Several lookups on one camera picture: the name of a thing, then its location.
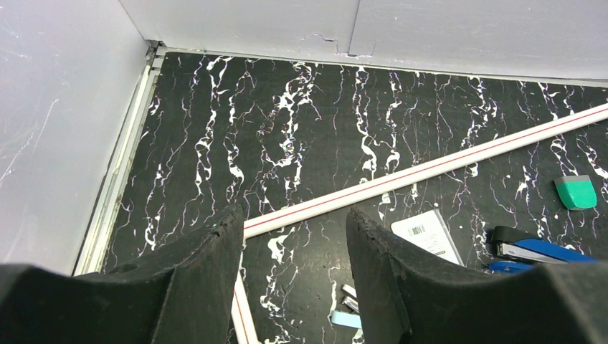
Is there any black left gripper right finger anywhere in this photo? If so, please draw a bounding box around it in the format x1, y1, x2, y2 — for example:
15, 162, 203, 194
346, 207, 607, 343

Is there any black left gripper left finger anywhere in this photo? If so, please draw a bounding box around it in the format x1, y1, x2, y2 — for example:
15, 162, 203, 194
1, 205, 244, 343

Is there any white PVC pipe frame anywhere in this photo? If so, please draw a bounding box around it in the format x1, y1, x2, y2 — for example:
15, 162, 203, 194
244, 105, 607, 238

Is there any light blue small clip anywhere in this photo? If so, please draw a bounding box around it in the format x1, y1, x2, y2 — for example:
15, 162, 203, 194
330, 285, 362, 330

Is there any white plastic package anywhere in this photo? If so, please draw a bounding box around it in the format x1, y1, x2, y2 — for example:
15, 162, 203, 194
390, 209, 464, 266

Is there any blue stapler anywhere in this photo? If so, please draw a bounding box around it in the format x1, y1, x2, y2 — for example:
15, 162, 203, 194
487, 226, 597, 274

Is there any teal small box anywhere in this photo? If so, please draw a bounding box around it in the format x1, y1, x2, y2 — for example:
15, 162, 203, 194
554, 175, 597, 211

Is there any grey metal table edge rail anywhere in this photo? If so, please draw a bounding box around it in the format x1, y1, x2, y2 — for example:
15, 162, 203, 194
72, 45, 167, 276

